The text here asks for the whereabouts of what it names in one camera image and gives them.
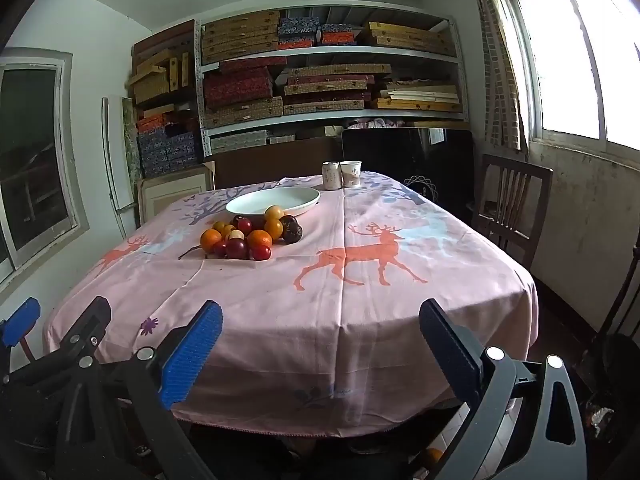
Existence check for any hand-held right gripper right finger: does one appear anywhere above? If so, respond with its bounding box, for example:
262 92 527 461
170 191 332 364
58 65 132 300
419 298 588 480

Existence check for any white metal shelving unit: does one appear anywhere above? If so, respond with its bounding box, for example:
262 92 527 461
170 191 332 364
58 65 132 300
194 4 471 143

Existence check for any pink deer print tablecloth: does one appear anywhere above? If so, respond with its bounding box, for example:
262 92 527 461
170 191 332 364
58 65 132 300
42 171 540 433

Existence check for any stack of patterned boxes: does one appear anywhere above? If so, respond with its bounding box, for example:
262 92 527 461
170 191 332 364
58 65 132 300
200 10 463 153

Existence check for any black panel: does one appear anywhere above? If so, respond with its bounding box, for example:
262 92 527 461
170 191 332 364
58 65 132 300
341 128 476 211

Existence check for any patterned curtain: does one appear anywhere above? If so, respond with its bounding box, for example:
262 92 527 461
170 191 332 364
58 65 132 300
462 0 531 153

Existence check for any bright window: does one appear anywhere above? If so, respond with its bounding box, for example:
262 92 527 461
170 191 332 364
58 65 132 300
492 0 640 153

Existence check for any brown board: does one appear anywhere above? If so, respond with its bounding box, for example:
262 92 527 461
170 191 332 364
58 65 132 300
215 136 346 191

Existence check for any dark wooden chair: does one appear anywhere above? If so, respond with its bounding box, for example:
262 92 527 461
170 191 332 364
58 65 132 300
470 154 555 271

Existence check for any white plate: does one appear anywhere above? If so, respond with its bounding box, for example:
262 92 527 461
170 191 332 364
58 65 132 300
226 186 321 217

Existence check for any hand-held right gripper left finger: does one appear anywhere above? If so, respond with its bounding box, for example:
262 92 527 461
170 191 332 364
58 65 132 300
55 300 224 480

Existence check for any dark interior window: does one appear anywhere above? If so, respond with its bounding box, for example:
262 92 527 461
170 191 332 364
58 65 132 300
0 47 90 286

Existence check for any stack of blue floral boxes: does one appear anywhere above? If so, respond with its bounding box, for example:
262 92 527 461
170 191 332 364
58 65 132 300
136 112 203 178

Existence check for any stack of wooden boxes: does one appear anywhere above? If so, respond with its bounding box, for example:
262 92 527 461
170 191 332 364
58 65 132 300
130 20 197 107

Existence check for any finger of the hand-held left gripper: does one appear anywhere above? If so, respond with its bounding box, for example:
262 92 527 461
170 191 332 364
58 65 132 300
0 297 42 365
59 296 112 361

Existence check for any white framed panel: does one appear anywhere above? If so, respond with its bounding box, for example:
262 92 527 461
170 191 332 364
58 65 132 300
137 162 216 223

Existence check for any white leaning board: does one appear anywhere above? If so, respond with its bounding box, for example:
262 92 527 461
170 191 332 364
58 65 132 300
101 96 138 238

